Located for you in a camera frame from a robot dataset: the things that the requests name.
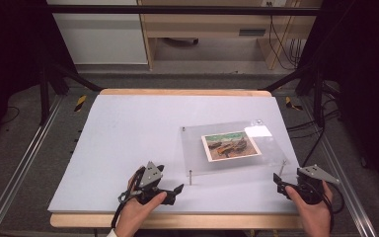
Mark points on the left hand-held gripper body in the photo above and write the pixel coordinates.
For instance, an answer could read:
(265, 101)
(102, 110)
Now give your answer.
(149, 177)

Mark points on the white paper label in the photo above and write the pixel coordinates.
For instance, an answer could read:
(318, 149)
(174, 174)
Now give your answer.
(258, 131)

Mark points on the aluminium rail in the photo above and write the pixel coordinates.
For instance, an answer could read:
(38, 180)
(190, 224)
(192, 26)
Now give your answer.
(16, 168)
(342, 174)

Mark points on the wooden table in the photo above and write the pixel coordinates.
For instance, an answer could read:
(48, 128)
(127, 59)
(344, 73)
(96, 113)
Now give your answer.
(194, 221)

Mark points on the printed photo card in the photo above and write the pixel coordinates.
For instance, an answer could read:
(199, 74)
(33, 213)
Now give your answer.
(231, 146)

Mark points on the yellow black tape strip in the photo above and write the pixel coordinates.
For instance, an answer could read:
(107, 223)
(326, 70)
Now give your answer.
(80, 103)
(291, 103)

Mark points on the person's right hand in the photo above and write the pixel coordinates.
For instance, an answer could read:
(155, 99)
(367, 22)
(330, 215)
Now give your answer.
(312, 214)

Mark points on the white cabinet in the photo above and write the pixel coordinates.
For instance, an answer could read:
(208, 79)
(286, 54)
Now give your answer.
(102, 36)

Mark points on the person's left hand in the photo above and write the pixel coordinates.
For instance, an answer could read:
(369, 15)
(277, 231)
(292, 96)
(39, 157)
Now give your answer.
(138, 212)

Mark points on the black metal stand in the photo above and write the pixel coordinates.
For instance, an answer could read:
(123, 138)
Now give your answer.
(46, 89)
(312, 82)

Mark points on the pale grey table mat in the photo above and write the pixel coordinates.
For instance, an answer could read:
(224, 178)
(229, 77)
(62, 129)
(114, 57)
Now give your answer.
(128, 138)

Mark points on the clear acrylic frame panel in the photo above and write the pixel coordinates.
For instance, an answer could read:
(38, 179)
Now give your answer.
(210, 154)

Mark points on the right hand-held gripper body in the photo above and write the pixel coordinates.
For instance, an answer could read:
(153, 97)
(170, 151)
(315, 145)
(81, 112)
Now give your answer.
(314, 184)

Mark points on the black metal crossbar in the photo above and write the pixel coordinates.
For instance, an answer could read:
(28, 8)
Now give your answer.
(177, 10)

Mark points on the wooden desk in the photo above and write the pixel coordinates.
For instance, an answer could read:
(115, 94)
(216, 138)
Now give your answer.
(210, 23)

